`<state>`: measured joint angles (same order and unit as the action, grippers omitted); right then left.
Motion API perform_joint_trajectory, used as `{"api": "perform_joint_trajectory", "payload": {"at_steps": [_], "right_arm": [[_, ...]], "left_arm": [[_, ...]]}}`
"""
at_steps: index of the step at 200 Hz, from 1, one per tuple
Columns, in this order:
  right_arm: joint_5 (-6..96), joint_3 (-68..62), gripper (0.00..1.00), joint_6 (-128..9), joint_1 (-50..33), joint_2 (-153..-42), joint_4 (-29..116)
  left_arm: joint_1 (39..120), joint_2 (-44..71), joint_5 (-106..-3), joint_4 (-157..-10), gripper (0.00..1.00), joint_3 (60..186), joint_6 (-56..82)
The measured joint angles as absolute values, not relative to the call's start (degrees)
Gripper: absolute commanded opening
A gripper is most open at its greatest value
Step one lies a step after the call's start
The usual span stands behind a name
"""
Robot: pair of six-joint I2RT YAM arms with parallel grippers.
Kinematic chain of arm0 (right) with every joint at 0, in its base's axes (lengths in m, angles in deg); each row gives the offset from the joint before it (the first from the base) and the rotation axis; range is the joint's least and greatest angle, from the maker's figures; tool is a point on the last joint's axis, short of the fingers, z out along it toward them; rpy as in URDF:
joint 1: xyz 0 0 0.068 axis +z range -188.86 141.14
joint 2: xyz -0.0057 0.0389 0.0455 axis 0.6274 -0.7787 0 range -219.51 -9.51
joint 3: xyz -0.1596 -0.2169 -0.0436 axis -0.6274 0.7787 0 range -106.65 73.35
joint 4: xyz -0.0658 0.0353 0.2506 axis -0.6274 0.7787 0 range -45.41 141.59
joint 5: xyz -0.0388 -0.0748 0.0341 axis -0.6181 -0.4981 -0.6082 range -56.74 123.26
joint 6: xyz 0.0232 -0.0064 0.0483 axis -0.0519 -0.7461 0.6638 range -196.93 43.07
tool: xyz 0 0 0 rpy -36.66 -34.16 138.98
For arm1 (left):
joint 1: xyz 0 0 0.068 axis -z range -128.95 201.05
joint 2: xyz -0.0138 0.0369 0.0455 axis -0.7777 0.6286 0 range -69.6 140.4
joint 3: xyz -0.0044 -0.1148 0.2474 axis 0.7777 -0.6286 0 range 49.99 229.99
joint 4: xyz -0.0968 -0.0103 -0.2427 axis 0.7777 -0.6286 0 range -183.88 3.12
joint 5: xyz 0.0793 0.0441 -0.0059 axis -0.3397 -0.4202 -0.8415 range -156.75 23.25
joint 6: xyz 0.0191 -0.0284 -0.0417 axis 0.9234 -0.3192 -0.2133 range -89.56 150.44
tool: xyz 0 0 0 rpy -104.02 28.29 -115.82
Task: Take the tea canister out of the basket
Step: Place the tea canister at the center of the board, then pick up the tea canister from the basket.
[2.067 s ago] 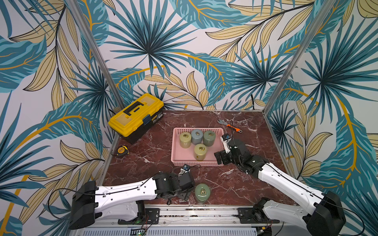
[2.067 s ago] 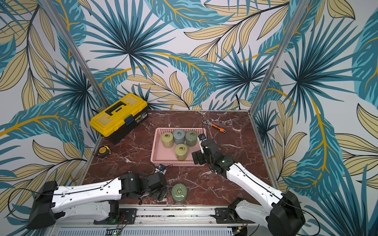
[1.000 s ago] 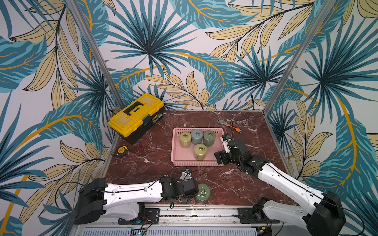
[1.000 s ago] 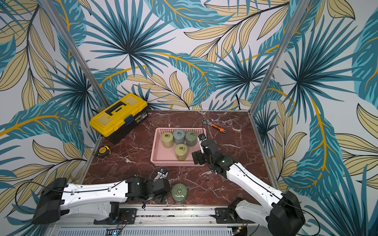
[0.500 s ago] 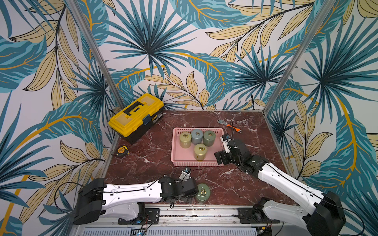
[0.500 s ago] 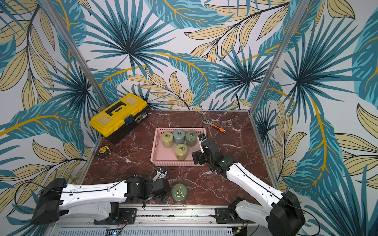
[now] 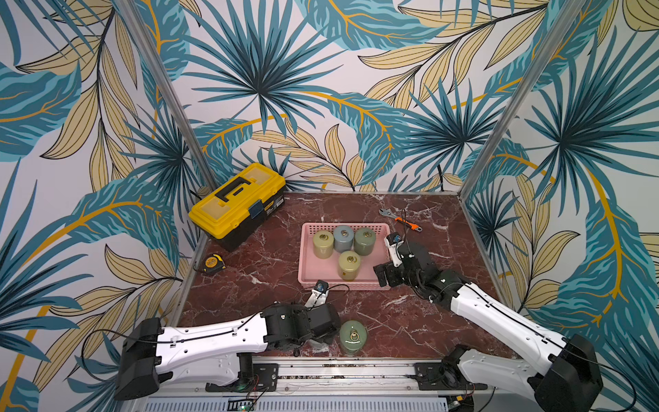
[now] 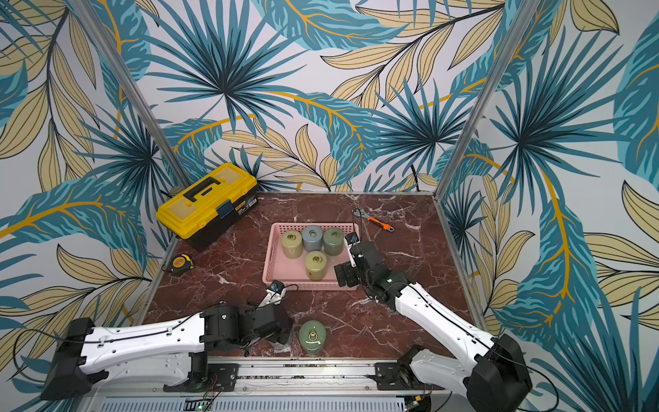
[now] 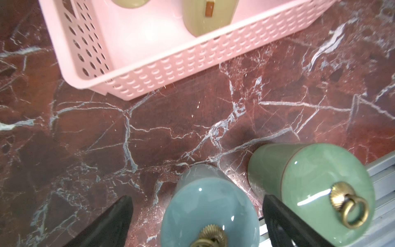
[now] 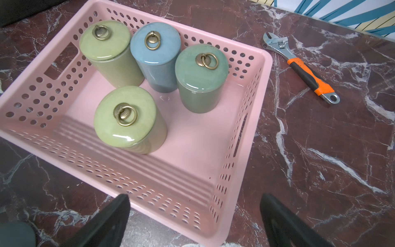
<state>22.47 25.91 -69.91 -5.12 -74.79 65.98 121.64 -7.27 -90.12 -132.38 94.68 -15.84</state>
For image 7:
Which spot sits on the pink plastic basket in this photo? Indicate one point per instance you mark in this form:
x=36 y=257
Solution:
x=312 y=269

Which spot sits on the yellow black toolbox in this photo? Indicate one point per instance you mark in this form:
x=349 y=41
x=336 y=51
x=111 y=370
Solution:
x=232 y=213

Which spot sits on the aluminium front rail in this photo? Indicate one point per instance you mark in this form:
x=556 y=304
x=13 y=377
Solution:
x=375 y=377

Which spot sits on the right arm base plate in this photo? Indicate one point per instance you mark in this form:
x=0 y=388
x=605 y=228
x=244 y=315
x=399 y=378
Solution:
x=437 y=376

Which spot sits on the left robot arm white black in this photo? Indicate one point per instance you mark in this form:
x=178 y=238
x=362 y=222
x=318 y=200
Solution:
x=154 y=354

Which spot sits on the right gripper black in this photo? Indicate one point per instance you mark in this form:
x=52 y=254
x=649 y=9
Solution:
x=389 y=273

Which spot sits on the green tea canister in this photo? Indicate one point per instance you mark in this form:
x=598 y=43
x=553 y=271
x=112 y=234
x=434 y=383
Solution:
x=352 y=337
x=364 y=241

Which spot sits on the right aluminium corner post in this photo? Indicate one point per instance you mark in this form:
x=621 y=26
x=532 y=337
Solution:
x=546 y=51

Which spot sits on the blue-grey tea canister back middle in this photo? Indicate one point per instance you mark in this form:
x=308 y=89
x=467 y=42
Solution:
x=343 y=238

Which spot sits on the orange handled adjustable wrench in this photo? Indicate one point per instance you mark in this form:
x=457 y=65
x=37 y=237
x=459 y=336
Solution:
x=388 y=213

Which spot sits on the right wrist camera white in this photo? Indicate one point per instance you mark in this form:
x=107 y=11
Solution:
x=392 y=242

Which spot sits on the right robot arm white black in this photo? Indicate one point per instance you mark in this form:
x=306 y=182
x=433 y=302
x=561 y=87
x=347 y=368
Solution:
x=559 y=373

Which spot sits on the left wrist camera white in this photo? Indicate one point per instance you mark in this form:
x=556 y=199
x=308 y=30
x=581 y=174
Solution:
x=318 y=296

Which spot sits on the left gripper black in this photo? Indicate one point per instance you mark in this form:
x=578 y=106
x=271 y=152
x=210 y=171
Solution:
x=327 y=337

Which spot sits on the olive tea canister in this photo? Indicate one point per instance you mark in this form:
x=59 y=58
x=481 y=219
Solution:
x=323 y=244
x=349 y=264

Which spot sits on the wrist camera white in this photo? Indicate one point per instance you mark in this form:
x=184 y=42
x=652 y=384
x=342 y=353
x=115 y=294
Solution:
x=392 y=242
x=318 y=296

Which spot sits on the aluminium corner post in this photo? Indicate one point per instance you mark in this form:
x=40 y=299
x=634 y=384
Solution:
x=546 y=51
x=140 y=34

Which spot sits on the yellow black tape measure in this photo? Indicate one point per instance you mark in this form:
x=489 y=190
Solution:
x=213 y=264

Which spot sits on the left aluminium corner post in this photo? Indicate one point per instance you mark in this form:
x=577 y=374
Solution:
x=140 y=34

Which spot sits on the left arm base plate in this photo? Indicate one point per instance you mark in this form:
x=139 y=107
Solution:
x=252 y=377

